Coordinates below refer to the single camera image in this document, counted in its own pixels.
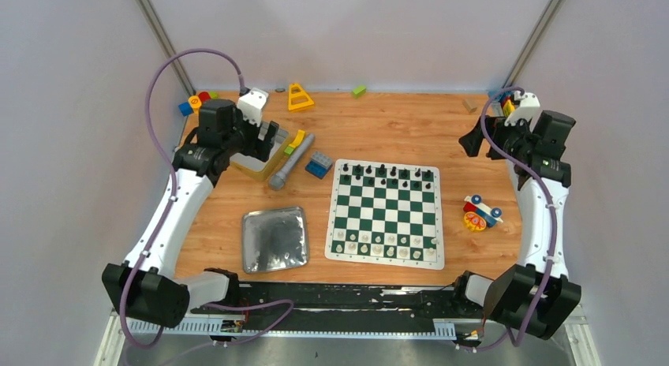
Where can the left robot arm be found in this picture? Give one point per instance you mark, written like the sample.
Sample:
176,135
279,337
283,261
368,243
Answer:
143,286

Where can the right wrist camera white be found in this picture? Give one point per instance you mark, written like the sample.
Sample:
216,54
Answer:
527,106

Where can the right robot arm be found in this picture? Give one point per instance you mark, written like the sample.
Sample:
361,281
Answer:
534,296

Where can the grey toy microphone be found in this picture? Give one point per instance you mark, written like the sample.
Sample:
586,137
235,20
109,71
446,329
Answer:
280,178

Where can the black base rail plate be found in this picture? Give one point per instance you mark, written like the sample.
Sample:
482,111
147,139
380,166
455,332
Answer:
349,308

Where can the coloured blocks cluster left corner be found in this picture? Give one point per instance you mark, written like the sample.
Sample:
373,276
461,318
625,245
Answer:
193,104

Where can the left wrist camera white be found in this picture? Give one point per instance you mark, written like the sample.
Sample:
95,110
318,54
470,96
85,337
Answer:
252,104

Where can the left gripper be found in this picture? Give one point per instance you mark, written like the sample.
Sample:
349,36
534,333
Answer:
266,141

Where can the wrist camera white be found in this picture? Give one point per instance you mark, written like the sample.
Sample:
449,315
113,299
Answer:
527,106
252,104

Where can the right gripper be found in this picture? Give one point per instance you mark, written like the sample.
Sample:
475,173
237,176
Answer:
496,128

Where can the brown wooden block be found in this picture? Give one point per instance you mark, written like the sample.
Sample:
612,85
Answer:
469,105

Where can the yellow triangle toy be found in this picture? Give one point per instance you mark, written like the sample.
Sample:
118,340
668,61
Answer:
298,98

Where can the grey and blue brick stack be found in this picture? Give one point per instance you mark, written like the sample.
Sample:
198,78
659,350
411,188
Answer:
319,164

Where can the green white chess board mat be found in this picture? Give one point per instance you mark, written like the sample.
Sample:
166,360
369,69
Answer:
386,213

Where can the coloured brick stack right corner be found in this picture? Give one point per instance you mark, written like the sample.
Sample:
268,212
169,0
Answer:
502,102

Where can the silver tin lid tray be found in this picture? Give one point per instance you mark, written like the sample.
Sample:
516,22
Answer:
274,240

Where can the square metal tin box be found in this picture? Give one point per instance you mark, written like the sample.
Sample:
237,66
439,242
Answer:
258,170

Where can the green block at back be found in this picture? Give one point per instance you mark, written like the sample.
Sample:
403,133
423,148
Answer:
359,91

